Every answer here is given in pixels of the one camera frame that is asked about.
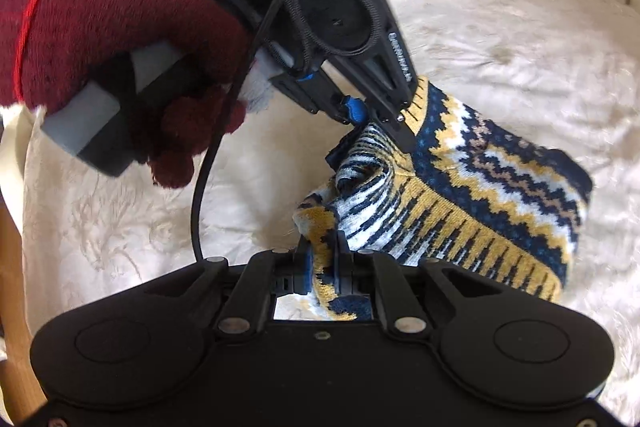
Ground patterned knit sweater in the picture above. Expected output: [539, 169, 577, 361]
[292, 76, 594, 323]

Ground black cable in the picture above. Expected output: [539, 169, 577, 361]
[191, 57, 251, 264]

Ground person's left hand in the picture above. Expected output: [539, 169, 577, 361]
[16, 0, 252, 190]

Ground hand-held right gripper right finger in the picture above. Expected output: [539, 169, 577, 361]
[333, 231, 505, 339]

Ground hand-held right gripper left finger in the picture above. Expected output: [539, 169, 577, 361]
[144, 238, 316, 338]

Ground cream embroidered bed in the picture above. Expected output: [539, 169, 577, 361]
[20, 0, 640, 423]

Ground person's left forearm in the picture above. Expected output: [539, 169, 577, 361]
[0, 0, 57, 108]

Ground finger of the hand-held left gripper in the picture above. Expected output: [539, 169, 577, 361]
[372, 24, 419, 154]
[270, 67, 367, 128]

